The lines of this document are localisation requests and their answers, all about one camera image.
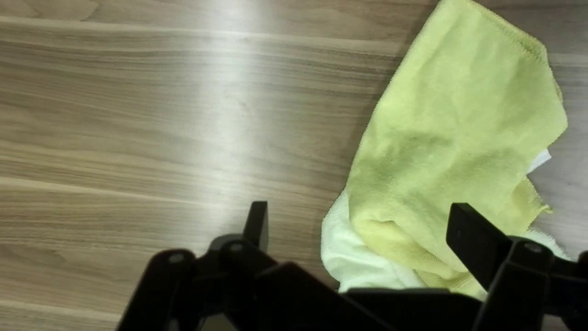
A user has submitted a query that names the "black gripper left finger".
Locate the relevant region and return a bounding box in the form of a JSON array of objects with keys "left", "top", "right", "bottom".
[{"left": 115, "top": 201, "right": 393, "bottom": 331}]

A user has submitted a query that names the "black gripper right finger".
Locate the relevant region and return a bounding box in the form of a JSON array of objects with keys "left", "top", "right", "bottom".
[{"left": 444, "top": 201, "right": 588, "bottom": 331}]

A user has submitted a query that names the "yellow green cloth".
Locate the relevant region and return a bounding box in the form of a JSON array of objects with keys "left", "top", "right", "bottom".
[{"left": 319, "top": 0, "right": 571, "bottom": 302}]

